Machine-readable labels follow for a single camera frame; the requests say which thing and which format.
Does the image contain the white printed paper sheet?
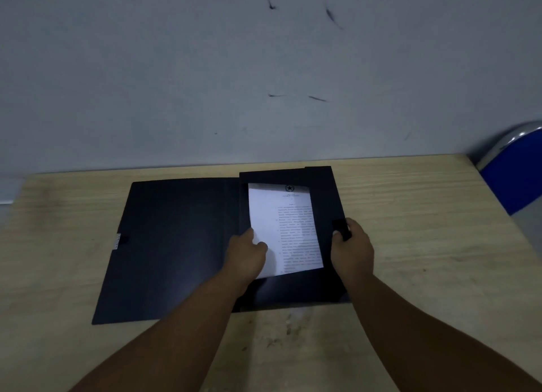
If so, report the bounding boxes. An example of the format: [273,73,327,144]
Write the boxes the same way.
[248,183,324,280]

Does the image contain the person's right forearm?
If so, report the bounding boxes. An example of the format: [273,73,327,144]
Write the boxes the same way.
[344,272,542,392]

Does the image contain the blue chair with grey frame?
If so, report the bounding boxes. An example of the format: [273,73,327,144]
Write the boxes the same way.
[475,122,542,216]

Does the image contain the person's right hand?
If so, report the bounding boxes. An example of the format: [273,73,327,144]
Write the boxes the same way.
[330,217,376,287]

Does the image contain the person's left hand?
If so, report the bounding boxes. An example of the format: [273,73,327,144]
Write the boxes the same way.
[222,227,268,296]

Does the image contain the black document box folder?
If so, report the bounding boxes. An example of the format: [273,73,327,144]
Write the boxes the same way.
[91,166,353,326]

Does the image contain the person's left forearm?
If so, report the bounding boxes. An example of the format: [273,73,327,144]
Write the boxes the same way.
[68,275,248,392]

